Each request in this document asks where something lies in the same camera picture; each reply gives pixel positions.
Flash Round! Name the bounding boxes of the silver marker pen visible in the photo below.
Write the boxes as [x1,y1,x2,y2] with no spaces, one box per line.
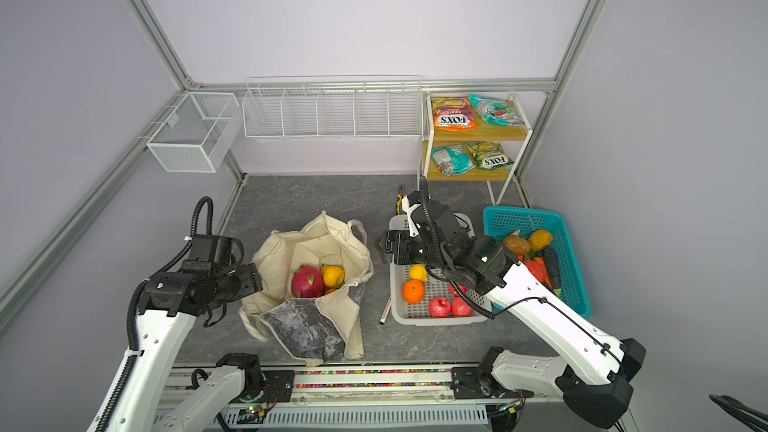
[379,298,392,325]

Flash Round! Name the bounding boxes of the brown potato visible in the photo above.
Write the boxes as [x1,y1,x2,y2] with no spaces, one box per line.
[503,234,531,256]

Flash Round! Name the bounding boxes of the red apple front right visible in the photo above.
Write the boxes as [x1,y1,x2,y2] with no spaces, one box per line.
[451,297,473,317]

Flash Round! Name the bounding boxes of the cream canvas grocery bag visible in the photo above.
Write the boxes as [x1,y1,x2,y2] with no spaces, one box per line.
[239,212,374,366]

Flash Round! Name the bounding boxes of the small yellow lemon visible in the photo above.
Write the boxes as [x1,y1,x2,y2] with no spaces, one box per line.
[409,264,429,283]

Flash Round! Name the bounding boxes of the teal plastic vegetable basket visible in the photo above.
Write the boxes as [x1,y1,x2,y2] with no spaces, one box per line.
[483,206,592,319]

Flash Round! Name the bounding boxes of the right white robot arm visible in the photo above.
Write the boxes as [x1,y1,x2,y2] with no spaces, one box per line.
[376,188,646,430]

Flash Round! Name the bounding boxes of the teal snack bag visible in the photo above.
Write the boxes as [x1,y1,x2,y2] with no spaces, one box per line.
[431,144,475,177]

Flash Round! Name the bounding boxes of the small white wire basket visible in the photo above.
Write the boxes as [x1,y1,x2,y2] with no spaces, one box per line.
[147,92,243,173]

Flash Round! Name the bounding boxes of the yellow handled pliers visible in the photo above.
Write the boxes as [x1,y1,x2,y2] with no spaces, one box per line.
[396,185,407,215]

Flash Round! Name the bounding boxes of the yellow lemon in teal basket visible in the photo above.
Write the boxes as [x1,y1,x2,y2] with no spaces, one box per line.
[527,229,554,252]

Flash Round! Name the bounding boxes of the orange Fox's candy bag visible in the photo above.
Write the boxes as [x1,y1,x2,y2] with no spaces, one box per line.
[430,97,477,132]

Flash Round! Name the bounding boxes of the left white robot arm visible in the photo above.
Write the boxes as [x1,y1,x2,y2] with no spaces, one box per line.
[89,196,264,431]

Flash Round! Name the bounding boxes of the dark cucumber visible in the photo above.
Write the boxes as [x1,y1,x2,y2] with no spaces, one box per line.
[541,246,562,296]

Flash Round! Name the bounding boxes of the white plastic fruit basket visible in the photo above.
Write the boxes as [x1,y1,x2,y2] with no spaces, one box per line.
[388,213,492,326]

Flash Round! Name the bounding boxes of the orange tangerine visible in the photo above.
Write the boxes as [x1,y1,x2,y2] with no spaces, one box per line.
[402,279,426,305]

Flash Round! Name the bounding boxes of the white wooden two-tier shelf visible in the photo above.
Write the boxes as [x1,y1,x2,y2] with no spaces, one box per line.
[421,94,533,205]

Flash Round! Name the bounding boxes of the long white wire basket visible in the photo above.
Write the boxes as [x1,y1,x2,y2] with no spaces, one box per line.
[241,75,425,141]

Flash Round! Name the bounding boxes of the green Fox's candy bag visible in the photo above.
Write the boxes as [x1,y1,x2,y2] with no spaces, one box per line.
[464,141,513,171]

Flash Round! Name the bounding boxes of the green pink snack bag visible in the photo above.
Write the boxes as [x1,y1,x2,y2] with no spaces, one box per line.
[469,95,525,127]

